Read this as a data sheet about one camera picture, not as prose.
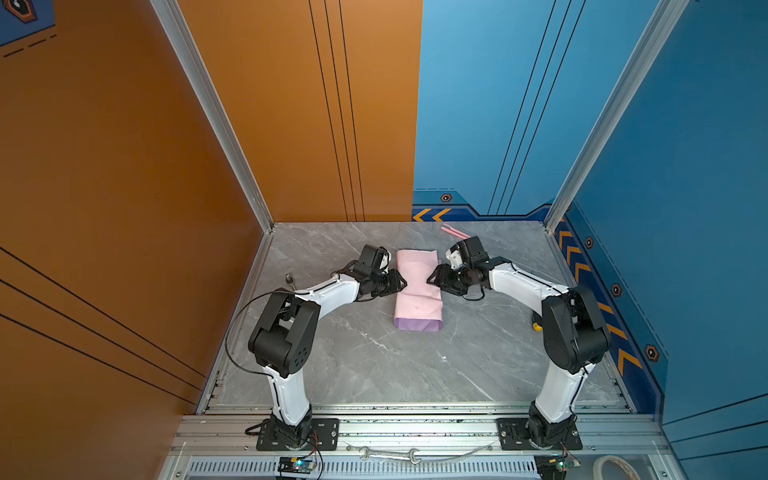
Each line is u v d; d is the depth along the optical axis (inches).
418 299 35.4
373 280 29.9
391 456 27.8
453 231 45.9
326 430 29.4
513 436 28.5
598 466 26.8
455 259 34.2
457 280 31.9
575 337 19.3
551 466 27.4
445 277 32.9
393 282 32.7
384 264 31.8
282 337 19.3
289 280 40.3
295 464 27.9
